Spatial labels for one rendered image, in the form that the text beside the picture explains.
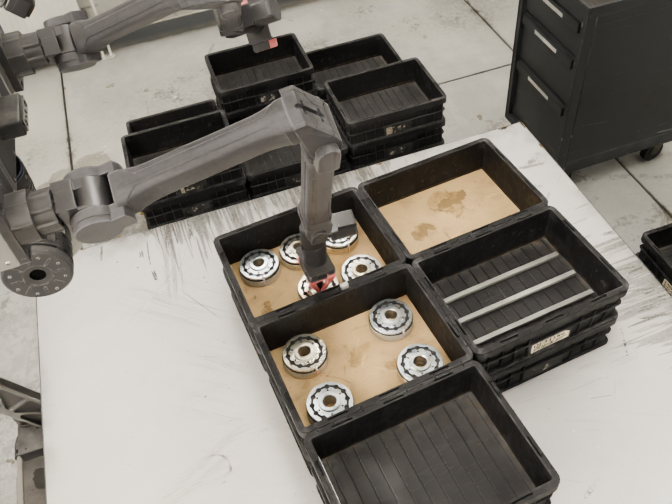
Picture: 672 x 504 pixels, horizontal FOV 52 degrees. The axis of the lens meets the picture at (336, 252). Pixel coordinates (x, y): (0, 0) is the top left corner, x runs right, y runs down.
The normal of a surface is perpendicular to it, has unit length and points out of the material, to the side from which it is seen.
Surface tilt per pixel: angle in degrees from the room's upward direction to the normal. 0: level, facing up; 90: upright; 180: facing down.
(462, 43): 0
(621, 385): 0
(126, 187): 27
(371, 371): 0
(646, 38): 90
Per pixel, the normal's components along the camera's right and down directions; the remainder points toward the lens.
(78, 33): -0.52, 0.30
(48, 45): 0.20, 0.14
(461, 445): -0.08, -0.66
